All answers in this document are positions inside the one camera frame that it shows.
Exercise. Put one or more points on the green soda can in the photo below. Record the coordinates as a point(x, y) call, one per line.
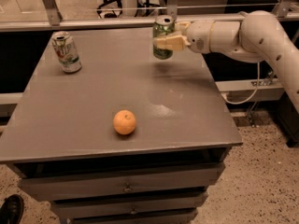
point(164, 25)

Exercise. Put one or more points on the grey drawer cabinet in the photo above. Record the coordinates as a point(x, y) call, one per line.
point(63, 124)

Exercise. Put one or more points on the middle grey drawer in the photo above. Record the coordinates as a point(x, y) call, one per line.
point(131, 205)

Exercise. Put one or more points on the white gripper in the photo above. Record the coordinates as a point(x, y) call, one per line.
point(199, 36)

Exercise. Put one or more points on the black office chair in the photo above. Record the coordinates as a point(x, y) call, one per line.
point(109, 3)

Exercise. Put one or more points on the white 7up can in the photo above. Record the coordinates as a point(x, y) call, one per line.
point(66, 51)

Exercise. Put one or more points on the top grey drawer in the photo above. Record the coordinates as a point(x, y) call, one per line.
point(133, 181)

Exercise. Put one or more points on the black shoe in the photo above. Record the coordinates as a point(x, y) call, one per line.
point(12, 210)

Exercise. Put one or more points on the metal railing frame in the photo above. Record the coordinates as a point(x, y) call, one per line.
point(26, 15)

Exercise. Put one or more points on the grey drawer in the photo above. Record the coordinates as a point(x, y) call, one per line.
point(133, 181)
point(159, 217)
point(131, 205)

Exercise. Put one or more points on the orange fruit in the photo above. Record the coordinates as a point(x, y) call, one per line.
point(124, 122)

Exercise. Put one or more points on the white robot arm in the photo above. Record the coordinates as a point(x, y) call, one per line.
point(259, 37)

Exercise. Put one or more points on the bottom grey drawer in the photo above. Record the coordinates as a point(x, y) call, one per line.
point(159, 217)

